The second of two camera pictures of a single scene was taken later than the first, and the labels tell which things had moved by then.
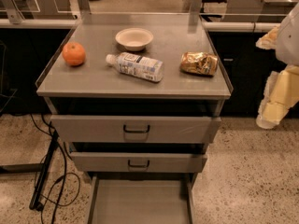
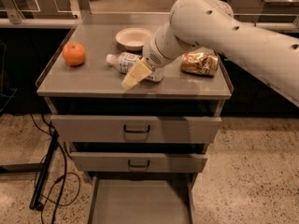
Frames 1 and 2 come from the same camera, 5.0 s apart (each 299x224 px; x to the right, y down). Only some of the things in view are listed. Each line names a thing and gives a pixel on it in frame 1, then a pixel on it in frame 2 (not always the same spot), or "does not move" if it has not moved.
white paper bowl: x=134 y=39 does not move
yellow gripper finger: x=280 y=94 to x=139 y=71
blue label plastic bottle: x=137 y=65 does not move
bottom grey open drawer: x=141 y=199 does not move
